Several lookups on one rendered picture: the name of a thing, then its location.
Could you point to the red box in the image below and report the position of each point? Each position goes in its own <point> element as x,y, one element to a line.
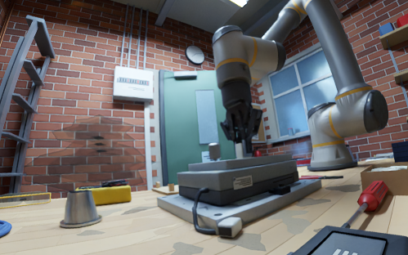
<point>405,20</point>

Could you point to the cork notice board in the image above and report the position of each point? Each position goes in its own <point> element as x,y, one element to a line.
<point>260,136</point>

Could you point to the grey service cover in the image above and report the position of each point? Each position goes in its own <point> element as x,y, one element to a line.
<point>240,163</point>

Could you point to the grey step ladder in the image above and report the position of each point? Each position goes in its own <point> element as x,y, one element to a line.
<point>16,88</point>

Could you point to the blue box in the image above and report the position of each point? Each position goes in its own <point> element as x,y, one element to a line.
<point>386,29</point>

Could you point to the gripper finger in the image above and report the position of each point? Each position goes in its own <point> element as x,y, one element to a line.
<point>254,122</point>
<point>229,130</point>

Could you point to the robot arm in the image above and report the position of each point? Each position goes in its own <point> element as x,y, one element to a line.
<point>345,60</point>

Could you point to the white thumb screw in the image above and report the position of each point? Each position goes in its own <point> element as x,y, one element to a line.
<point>239,149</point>

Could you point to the black and red tool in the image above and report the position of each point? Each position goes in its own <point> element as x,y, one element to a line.
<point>115,183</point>

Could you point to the grey base plate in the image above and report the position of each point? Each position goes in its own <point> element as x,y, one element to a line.
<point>260,208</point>

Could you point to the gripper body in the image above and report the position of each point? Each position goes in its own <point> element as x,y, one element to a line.
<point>235,97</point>

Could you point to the wooden board with blocks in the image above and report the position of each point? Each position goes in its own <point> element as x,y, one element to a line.
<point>166,189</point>

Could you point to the white plug block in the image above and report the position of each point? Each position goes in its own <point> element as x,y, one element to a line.
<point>229,226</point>

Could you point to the ceiling light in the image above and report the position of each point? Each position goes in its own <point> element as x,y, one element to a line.
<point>239,2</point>

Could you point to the grey hand dryer body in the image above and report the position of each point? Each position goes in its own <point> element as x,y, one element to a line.
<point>235,184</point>

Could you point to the yellow box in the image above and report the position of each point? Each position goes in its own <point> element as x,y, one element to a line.
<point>111,195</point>

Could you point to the black device with grey panel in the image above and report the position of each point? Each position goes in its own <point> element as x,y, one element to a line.
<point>352,242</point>

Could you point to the green door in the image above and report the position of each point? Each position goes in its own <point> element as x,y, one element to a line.
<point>182,123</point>

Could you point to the window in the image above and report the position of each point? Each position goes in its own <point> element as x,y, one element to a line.
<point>295,95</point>

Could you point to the grey cylinder post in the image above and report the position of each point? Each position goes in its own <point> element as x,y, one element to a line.
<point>214,151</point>

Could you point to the cardboard box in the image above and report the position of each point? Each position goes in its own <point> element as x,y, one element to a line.
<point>387,182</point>

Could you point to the steel cone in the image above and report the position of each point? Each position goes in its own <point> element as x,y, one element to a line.
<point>80,208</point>

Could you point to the white electrical panel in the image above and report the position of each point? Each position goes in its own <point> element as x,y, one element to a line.
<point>133,84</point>

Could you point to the round wall clock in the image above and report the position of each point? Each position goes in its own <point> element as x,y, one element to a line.
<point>195,55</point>

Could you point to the wooden wall shelf unit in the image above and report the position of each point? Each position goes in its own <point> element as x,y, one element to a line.
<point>407,32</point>

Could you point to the red knob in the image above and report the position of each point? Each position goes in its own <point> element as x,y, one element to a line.
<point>257,154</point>

